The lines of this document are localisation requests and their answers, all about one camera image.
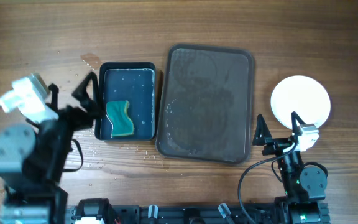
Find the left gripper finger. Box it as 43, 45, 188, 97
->
48, 83, 59, 111
71, 72, 100, 109

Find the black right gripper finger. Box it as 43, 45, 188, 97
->
291, 111, 305, 136
252, 114, 273, 146

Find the white plate blue stain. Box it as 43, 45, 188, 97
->
270, 75, 331, 129

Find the green yellow sponge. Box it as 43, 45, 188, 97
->
106, 100, 135, 138

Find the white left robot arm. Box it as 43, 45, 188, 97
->
0, 73, 247, 223

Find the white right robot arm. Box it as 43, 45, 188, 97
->
253, 112, 328, 223

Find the black water basin tray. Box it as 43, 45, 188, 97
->
94, 62, 156, 141

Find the dark brown serving tray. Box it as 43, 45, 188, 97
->
155, 44, 255, 165

